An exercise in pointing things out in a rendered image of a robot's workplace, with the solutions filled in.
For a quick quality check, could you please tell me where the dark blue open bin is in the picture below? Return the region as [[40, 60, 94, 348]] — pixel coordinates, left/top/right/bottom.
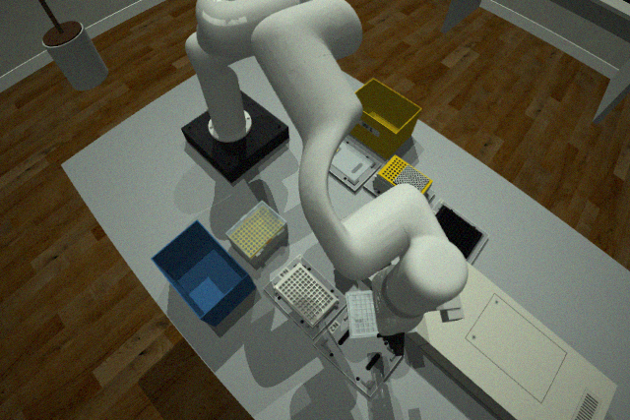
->
[[151, 219, 257, 327]]

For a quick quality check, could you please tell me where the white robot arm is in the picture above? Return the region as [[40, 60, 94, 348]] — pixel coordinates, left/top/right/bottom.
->
[[185, 0, 469, 323]]

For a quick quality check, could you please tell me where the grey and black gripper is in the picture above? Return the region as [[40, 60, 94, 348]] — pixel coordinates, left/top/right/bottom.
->
[[370, 263, 424, 356]]

